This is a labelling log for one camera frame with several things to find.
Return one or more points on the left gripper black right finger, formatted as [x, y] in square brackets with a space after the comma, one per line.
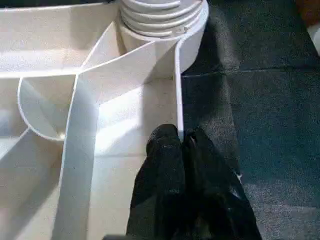
[215, 195]

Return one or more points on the white plastic table leg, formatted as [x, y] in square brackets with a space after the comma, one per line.
[160, 17]

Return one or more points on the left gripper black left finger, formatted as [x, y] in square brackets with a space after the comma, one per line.
[160, 180]

